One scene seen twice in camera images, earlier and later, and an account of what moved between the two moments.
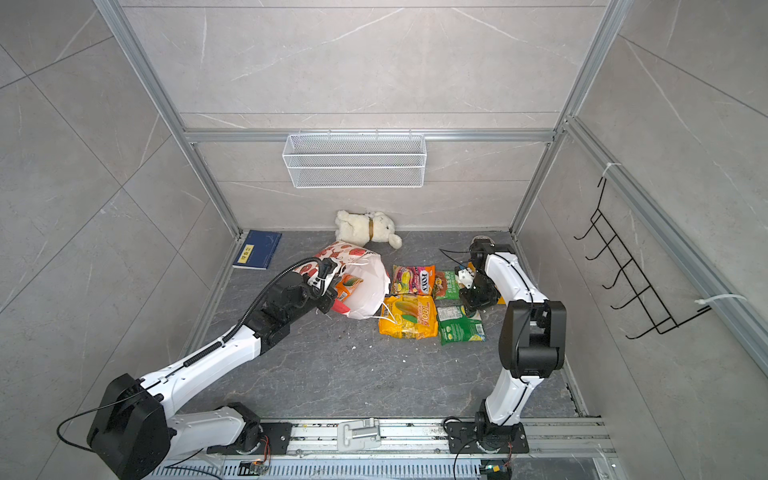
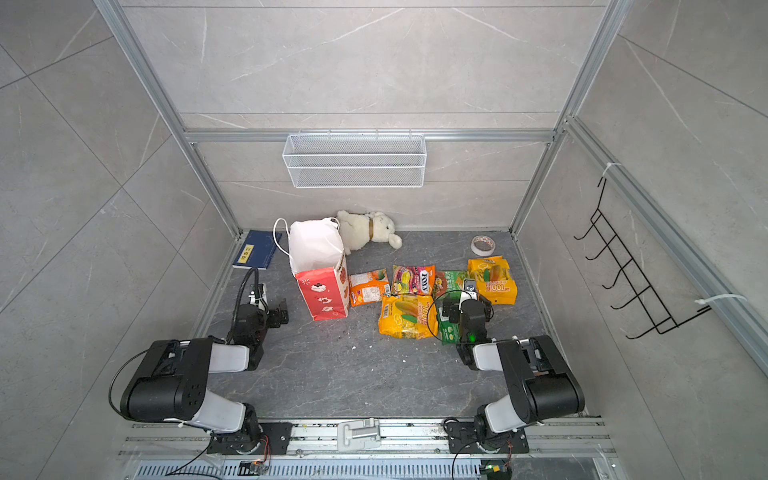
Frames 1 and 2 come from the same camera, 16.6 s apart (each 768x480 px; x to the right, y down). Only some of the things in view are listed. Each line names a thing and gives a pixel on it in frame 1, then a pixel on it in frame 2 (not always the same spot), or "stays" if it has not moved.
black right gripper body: x=482 y=293 to x=452 y=306
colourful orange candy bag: x=413 y=280 stays
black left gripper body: x=312 y=299 to x=272 y=318
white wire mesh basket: x=355 y=161 stays
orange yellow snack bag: x=409 y=316 stays
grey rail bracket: x=353 y=435 stays
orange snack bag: x=347 y=285 to x=369 y=287
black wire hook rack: x=645 y=301 stays
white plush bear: x=360 y=228 stays
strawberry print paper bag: x=369 y=299 to x=320 y=267
